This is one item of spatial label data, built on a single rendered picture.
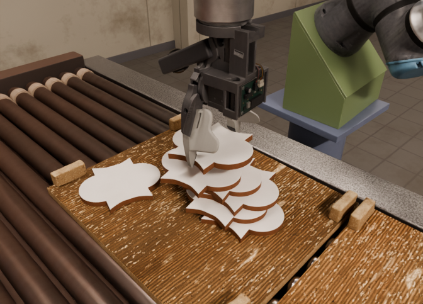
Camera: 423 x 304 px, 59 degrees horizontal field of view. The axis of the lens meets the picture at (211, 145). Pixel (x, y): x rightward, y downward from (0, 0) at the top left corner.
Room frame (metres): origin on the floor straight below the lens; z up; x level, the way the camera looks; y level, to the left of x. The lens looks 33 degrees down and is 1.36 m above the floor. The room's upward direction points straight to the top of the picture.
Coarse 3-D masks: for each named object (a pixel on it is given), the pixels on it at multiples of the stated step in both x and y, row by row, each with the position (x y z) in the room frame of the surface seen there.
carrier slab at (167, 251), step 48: (144, 144) 0.65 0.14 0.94; (48, 192) 0.51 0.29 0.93; (288, 192) 0.50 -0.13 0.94; (336, 192) 0.50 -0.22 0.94; (96, 240) 0.40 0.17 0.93; (144, 240) 0.39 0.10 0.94; (192, 240) 0.39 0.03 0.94; (288, 240) 0.39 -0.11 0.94; (144, 288) 0.31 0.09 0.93; (192, 288) 0.31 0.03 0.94; (240, 288) 0.31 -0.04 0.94
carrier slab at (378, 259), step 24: (384, 216) 0.44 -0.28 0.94; (336, 240) 0.39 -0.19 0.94; (360, 240) 0.39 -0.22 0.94; (384, 240) 0.39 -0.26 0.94; (408, 240) 0.39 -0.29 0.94; (312, 264) 0.34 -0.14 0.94; (336, 264) 0.34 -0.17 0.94; (360, 264) 0.34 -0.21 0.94; (384, 264) 0.34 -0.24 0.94; (408, 264) 0.34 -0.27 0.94; (312, 288) 0.31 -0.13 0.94; (336, 288) 0.31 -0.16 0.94; (360, 288) 0.31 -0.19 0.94; (384, 288) 0.31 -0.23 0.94; (408, 288) 0.31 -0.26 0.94
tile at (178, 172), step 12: (168, 168) 0.49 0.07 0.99; (180, 168) 0.49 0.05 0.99; (192, 168) 0.49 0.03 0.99; (216, 168) 0.49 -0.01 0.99; (168, 180) 0.47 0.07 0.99; (180, 180) 0.46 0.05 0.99; (192, 180) 0.46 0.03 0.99; (204, 180) 0.46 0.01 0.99; (216, 180) 0.46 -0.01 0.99; (228, 180) 0.46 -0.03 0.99; (204, 192) 0.45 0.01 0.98
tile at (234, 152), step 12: (180, 132) 0.54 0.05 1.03; (216, 132) 0.53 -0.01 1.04; (228, 132) 0.53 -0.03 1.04; (180, 144) 0.50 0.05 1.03; (228, 144) 0.49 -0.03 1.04; (240, 144) 0.49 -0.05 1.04; (168, 156) 0.47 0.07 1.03; (180, 156) 0.47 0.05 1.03; (204, 156) 0.46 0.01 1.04; (216, 156) 0.46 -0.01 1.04; (228, 156) 0.46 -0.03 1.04; (240, 156) 0.46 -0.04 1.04; (252, 156) 0.47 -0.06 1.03; (204, 168) 0.43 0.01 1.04; (228, 168) 0.44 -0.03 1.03
